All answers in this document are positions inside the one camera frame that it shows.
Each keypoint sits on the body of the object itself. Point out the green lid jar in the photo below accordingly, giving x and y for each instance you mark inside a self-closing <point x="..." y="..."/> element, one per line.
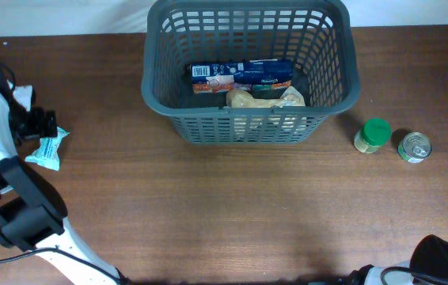
<point x="372" y="135"/>

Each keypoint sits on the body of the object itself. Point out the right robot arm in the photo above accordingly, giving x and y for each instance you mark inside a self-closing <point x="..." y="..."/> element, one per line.
<point x="428" y="265"/>

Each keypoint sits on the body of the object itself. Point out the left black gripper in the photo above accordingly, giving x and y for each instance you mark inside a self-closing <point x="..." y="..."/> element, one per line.
<point x="39" y="122"/>

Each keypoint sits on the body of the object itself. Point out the teal snack packet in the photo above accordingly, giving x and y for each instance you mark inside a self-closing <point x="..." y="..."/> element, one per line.
<point x="47" y="154"/>

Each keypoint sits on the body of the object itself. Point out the grey plastic basket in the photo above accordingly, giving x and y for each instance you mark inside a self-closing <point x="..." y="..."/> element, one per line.
<point x="315" y="36"/>

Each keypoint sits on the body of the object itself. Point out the silver tin can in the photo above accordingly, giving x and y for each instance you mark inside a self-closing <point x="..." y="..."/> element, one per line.
<point x="415" y="147"/>

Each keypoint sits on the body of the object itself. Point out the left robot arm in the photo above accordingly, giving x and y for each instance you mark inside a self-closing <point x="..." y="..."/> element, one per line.
<point x="33" y="215"/>

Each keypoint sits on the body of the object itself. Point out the tan food pouch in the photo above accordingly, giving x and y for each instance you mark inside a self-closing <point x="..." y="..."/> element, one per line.
<point x="238" y="98"/>

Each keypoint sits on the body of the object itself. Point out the blue carton box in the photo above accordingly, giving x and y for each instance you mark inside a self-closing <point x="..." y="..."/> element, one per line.
<point x="255" y="75"/>

